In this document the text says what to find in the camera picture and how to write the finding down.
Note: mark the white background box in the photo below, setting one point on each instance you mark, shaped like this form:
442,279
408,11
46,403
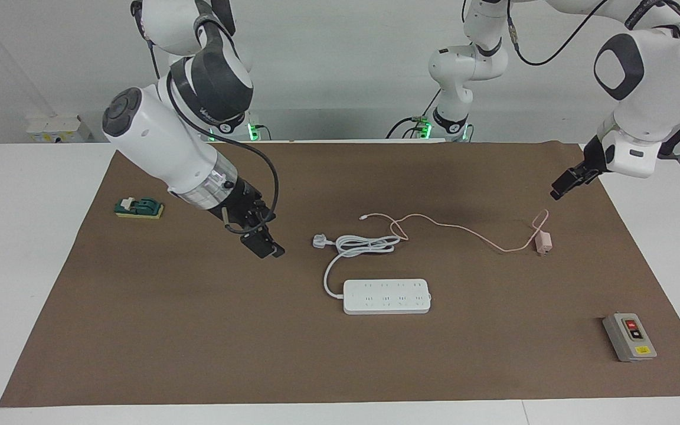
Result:
56,130

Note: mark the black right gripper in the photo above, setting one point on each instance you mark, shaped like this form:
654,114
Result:
245,203

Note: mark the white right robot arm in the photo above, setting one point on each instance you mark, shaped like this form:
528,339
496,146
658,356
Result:
157,141

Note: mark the brown table mat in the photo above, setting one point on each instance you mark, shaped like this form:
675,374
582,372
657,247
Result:
257,354

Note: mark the grey on-off switch box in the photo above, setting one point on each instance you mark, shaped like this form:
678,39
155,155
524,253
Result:
626,343

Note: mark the pink charger adapter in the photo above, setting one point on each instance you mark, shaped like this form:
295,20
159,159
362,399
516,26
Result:
543,242

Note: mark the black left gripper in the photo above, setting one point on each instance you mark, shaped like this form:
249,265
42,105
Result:
595,156

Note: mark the green circuit board module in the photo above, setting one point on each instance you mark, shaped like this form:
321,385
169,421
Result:
139,208

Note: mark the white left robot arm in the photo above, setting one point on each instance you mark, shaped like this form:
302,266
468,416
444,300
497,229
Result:
647,100

